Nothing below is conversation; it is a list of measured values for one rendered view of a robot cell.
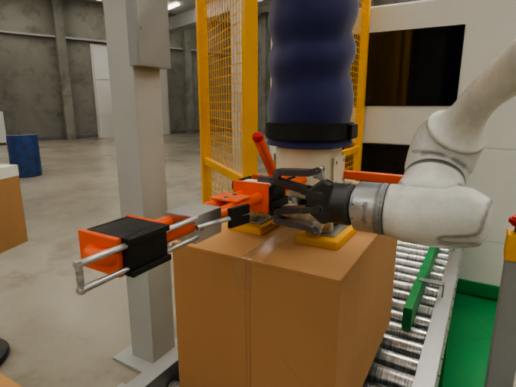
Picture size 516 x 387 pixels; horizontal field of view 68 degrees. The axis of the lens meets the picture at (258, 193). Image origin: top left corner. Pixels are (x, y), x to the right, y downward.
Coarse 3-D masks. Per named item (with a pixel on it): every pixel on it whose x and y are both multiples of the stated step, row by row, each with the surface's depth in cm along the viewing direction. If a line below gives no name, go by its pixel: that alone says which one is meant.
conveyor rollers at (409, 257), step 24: (408, 264) 192; (408, 288) 167; (432, 288) 164; (432, 312) 147; (384, 336) 130; (408, 336) 134; (384, 360) 121; (408, 360) 118; (384, 384) 113; (408, 384) 109
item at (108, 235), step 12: (132, 216) 55; (96, 228) 50; (108, 228) 50; (120, 228) 50; (132, 228) 50; (144, 228) 50; (84, 240) 49; (96, 240) 48; (108, 240) 46; (120, 240) 46; (120, 252) 46; (120, 264) 47; (120, 276) 47
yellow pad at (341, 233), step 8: (336, 224) 92; (304, 232) 89; (336, 232) 88; (344, 232) 89; (352, 232) 92; (296, 240) 88; (304, 240) 87; (312, 240) 86; (320, 240) 85; (328, 240) 84; (336, 240) 84; (344, 240) 87; (328, 248) 84; (336, 248) 83
